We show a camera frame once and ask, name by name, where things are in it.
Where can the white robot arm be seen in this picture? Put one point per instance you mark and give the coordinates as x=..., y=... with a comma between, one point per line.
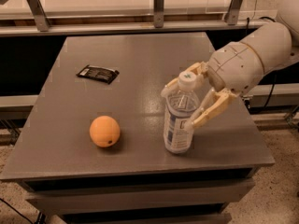
x=274, y=41

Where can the clear plastic water bottle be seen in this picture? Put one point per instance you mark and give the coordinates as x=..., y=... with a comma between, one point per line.
x=179, y=108

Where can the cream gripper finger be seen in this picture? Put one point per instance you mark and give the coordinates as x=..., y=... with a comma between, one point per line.
x=189, y=80
x=214, y=103

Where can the metal bracket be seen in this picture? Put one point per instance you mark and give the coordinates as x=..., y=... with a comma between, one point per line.
x=158, y=13
x=231, y=17
x=42, y=23

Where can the left metal bracket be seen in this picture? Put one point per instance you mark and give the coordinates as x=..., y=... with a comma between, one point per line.
x=42, y=23

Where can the grey drawer cabinet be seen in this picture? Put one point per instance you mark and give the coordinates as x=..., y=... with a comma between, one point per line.
x=136, y=180

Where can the black snack packet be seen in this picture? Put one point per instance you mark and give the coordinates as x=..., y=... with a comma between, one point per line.
x=106, y=75

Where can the orange fruit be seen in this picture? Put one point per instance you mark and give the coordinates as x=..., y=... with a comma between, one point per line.
x=105, y=131

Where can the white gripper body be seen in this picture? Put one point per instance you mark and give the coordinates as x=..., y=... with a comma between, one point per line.
x=234, y=69

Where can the middle metal bracket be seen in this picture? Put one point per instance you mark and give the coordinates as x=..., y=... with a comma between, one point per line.
x=158, y=13

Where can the right metal bracket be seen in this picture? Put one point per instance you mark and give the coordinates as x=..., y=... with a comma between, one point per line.
x=231, y=17

